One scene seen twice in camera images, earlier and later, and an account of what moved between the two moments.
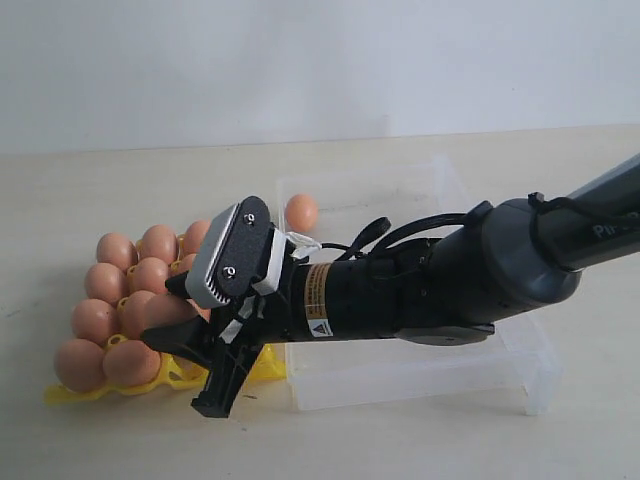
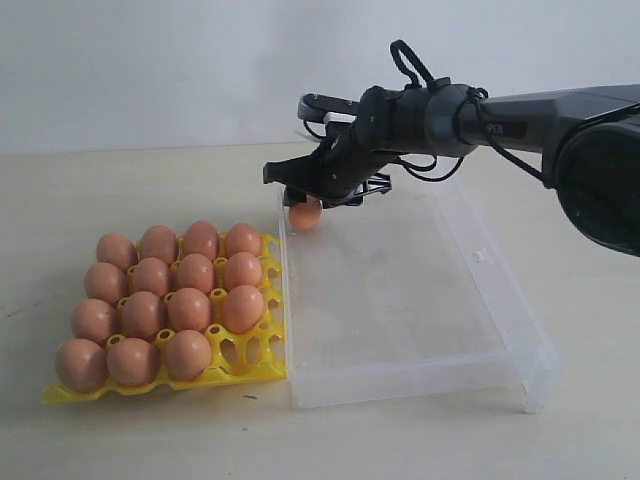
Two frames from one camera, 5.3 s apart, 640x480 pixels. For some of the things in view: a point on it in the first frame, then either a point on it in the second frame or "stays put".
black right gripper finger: (196, 341) -> (294, 195)
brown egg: (105, 281) stays put
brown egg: (79, 365) stays put
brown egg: (148, 311) -> (187, 355)
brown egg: (150, 275) stays put
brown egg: (138, 314) stays put
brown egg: (94, 319) stays put
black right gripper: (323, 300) -> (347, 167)
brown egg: (194, 235) stays put
